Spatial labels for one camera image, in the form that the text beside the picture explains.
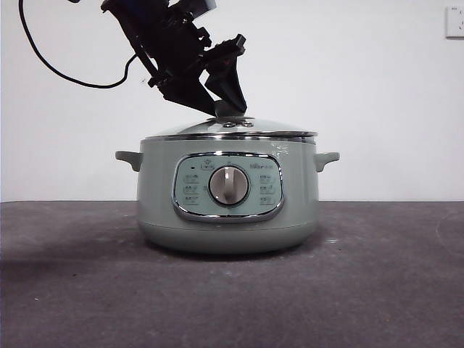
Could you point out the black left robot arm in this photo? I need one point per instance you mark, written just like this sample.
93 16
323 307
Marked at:
109 4

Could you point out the white wall socket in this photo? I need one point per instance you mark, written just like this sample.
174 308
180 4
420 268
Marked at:
456 21

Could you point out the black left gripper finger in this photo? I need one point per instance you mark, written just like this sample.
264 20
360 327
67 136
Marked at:
183 90
228 85

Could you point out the glass lid with green knob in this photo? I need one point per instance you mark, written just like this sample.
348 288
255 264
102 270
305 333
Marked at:
224 128

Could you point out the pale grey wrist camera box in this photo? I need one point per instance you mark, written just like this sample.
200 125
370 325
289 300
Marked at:
206 6

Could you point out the pale green electric pot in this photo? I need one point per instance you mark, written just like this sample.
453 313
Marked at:
159 224

